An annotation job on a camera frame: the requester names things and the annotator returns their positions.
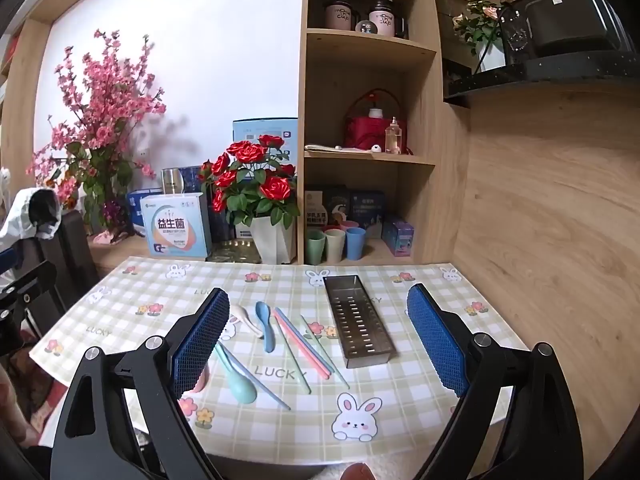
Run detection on pink spoon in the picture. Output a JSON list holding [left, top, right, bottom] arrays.
[[191, 360, 210, 394]]

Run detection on green cup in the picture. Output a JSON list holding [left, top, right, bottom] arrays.
[[306, 229, 327, 265]]

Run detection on large white blue carton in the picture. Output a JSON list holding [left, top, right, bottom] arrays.
[[232, 117, 300, 166]]

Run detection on white orange box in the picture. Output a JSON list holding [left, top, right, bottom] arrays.
[[305, 190, 327, 233]]

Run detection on red roses in white pot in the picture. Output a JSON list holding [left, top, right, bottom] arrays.
[[197, 134, 301, 265]]

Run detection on green spoon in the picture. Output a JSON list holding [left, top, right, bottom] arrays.
[[216, 340, 258, 405]]

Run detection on blue white box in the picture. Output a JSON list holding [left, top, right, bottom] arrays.
[[126, 189, 151, 237]]

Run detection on blue spoon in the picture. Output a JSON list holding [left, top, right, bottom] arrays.
[[255, 301, 275, 353]]

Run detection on white black cloth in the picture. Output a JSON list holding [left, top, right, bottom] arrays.
[[0, 187, 63, 252]]

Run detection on pink blossom flower arrangement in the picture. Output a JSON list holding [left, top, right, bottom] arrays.
[[27, 29, 168, 241]]

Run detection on red basket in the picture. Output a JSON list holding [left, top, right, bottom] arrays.
[[343, 89, 411, 155]]

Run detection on white folded cloth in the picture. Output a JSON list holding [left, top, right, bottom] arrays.
[[304, 143, 373, 154]]

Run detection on white spoon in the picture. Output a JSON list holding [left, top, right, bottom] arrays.
[[229, 304, 265, 339]]

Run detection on pink roses in white vase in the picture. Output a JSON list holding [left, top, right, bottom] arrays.
[[451, 0, 515, 73]]

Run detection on perforated steel utensil tray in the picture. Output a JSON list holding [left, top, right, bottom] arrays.
[[322, 274, 396, 368]]

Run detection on blue picture box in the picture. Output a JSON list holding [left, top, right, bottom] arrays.
[[349, 190, 387, 241]]

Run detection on black counter shelf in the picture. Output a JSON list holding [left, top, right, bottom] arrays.
[[442, 55, 640, 108]]

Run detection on white pastel printed box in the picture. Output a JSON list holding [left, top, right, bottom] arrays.
[[140, 191, 213, 261]]

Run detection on dark navy moon box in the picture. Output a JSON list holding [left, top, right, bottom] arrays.
[[324, 186, 352, 226]]

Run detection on small purple box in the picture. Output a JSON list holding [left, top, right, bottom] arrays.
[[381, 216, 416, 257]]

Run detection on green chopstick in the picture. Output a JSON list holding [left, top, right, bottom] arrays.
[[300, 315, 350, 389], [271, 311, 312, 394]]

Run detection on cream cup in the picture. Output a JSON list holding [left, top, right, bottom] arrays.
[[325, 228, 347, 262]]

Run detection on checkered rabbit print tablecloth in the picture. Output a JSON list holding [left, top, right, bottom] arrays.
[[29, 255, 531, 453]]

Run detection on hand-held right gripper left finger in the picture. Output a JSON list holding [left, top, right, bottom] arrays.
[[50, 287, 231, 480]]

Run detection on black kitchen appliance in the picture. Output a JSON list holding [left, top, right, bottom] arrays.
[[510, 0, 632, 57]]

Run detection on blue chopstick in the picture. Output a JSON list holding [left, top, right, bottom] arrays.
[[276, 307, 333, 376], [218, 341, 292, 411]]

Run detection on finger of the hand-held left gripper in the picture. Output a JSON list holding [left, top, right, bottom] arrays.
[[0, 247, 25, 273], [0, 260, 58, 356]]

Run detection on clear glass bottle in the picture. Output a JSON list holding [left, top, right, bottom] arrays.
[[384, 116, 404, 155]]

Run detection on wooden shelf unit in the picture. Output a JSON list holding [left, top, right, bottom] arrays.
[[297, 0, 473, 267]]

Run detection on gold metal tray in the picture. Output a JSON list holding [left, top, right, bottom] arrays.
[[207, 240, 263, 263]]

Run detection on blue cup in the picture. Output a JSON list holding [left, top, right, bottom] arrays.
[[345, 227, 367, 260]]

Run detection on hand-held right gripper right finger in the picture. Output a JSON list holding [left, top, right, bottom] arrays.
[[406, 283, 586, 480]]

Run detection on dark chair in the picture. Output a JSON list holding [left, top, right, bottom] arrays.
[[39, 209, 101, 311]]

